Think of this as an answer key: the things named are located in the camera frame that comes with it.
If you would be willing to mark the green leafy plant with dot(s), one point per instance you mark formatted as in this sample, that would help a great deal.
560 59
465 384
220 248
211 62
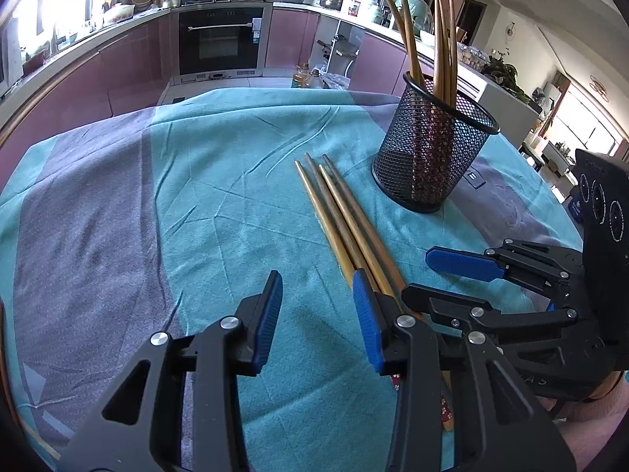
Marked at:
503 71

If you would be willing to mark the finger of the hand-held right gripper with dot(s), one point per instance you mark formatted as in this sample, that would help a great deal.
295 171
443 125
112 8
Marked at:
462 261
432 305

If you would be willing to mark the person's right forearm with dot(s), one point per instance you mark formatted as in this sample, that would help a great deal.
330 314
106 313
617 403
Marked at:
594 432

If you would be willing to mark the clear food container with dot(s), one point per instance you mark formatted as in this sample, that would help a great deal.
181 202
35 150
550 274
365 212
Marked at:
471 56

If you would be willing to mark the black built-in oven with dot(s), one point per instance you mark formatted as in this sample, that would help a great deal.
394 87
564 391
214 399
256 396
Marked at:
221 42

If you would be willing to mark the teal and grey tablecloth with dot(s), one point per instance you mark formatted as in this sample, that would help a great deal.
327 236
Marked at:
196 206

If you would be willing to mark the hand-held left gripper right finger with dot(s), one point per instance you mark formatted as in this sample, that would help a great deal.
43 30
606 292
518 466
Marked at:
367 319

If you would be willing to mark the curtained window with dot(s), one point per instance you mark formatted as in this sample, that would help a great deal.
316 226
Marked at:
585 118

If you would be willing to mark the white casserole dish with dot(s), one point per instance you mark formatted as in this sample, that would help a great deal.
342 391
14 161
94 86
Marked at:
119 13

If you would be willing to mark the green fan in plastic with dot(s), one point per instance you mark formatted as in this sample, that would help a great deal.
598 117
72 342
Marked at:
423 14

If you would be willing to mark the yellow oil bottle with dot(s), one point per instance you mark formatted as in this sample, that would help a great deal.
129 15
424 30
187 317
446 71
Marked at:
301 78

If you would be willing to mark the woven basket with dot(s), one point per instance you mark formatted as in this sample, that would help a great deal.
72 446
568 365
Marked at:
141 1

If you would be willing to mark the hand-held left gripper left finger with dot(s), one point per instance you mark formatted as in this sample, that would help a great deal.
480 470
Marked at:
269 324

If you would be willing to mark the wall clock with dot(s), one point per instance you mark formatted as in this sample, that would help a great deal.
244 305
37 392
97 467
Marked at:
511 32

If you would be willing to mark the black mesh utensil holder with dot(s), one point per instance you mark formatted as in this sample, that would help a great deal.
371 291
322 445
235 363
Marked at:
427 157

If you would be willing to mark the pink kitchen base cabinets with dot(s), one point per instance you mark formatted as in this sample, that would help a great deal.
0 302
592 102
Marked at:
98 83

